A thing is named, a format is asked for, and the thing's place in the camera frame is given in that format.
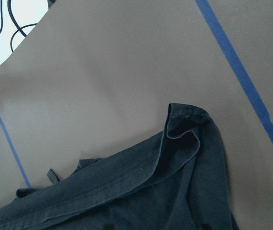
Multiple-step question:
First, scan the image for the black t-shirt with logo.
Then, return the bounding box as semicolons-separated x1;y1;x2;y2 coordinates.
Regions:
0;103;238;230

